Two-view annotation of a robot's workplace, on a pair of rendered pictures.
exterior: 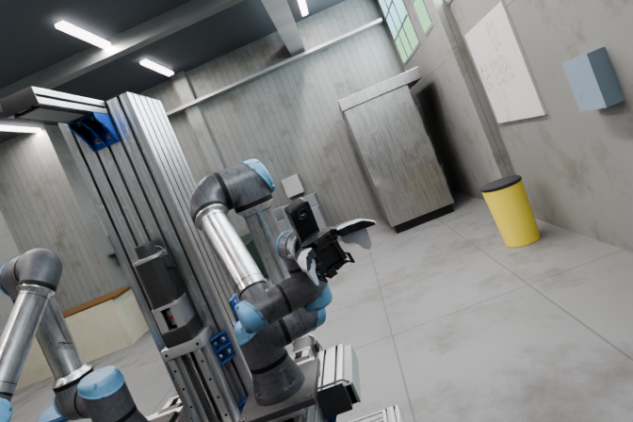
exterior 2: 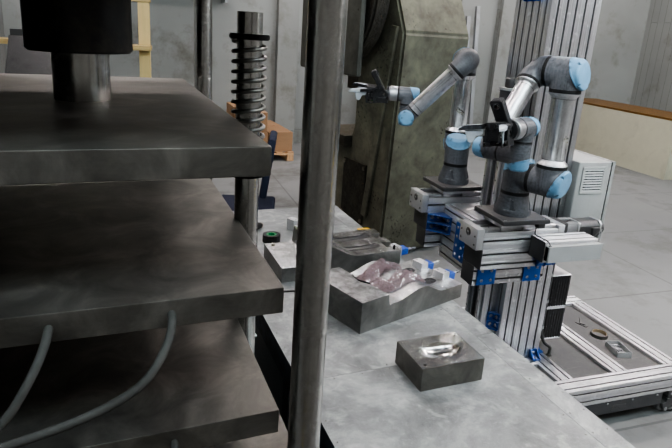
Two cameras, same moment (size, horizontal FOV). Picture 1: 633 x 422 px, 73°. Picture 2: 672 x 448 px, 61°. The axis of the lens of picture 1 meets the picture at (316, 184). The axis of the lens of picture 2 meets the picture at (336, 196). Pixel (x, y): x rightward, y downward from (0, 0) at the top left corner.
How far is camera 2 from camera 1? 1.52 m
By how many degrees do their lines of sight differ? 66
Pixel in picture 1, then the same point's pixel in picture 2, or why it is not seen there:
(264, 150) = not seen: outside the picture
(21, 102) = not seen: outside the picture
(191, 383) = (490, 176)
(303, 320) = (539, 184)
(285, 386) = (505, 209)
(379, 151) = not seen: outside the picture
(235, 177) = (554, 66)
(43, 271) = (460, 64)
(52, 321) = (460, 94)
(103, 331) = (648, 147)
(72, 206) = not seen: outside the picture
